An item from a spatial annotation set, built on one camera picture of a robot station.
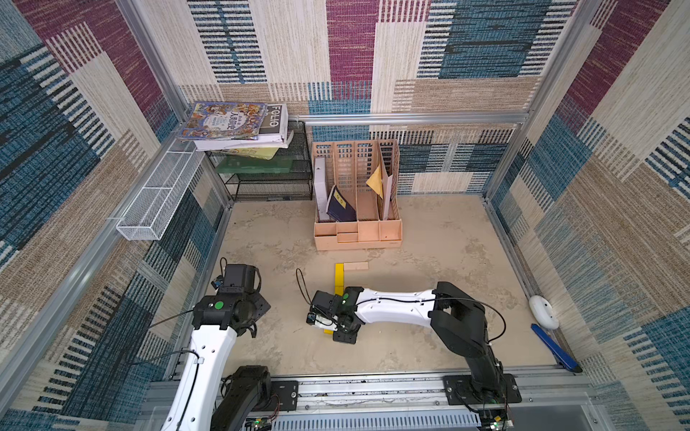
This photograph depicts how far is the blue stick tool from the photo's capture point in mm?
792

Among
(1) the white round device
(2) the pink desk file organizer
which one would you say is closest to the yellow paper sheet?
(2) the pink desk file organizer

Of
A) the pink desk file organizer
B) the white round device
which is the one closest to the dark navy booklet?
the pink desk file organizer

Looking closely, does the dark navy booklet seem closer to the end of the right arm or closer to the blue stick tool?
the end of the right arm

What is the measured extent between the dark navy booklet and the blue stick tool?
707 mm

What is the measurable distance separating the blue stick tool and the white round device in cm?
2

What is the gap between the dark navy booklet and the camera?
1.01 meters
